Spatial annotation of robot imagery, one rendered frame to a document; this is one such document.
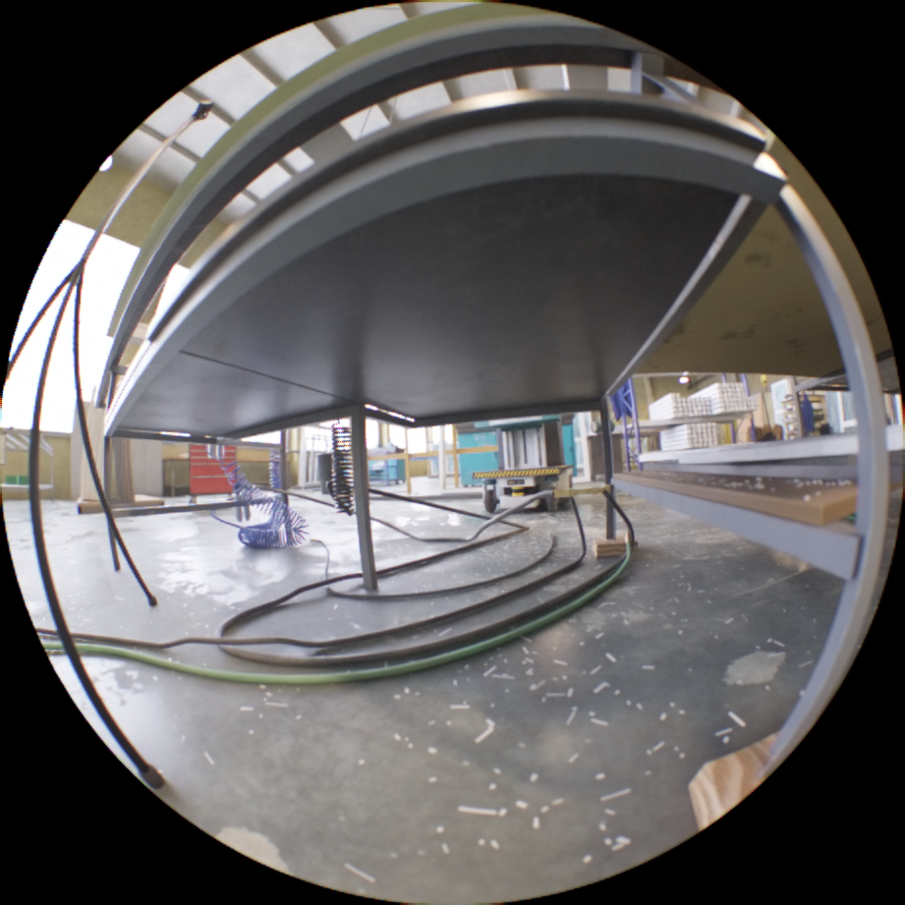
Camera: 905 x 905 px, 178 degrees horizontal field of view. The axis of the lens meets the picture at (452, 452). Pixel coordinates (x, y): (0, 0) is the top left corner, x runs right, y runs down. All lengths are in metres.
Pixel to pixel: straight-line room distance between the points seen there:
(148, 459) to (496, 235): 7.58
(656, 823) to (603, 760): 0.12
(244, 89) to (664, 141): 8.90
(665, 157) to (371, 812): 0.59
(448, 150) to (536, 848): 0.53
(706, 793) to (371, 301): 0.65
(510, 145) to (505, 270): 0.18
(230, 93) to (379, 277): 8.92
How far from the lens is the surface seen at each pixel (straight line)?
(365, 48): 0.52
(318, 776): 0.43
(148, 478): 7.63
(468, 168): 0.21
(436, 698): 0.50
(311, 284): 0.35
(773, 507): 0.36
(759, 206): 0.40
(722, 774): 0.38
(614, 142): 0.21
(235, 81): 9.02
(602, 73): 0.57
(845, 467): 0.47
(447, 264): 0.32
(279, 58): 8.58
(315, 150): 0.59
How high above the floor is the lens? 0.35
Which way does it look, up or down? 3 degrees up
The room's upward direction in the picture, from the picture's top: 3 degrees counter-clockwise
